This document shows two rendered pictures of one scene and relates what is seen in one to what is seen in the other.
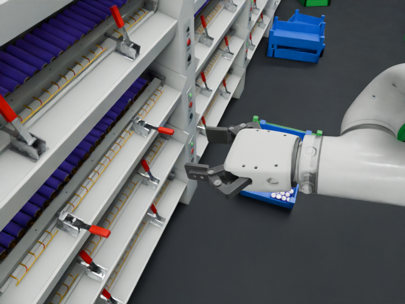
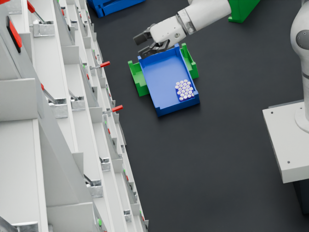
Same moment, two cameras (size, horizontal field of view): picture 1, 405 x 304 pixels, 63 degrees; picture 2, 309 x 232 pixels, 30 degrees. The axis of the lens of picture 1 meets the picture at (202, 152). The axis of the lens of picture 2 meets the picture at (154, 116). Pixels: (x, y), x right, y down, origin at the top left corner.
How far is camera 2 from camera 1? 1.40 m
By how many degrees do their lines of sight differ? 17
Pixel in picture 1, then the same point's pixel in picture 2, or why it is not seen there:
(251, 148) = (160, 30)
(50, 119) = not seen: hidden behind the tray
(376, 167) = (208, 5)
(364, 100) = not seen: outside the picture
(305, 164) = (185, 20)
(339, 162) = (195, 11)
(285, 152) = (174, 22)
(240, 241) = (180, 139)
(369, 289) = not seen: hidden behind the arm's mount
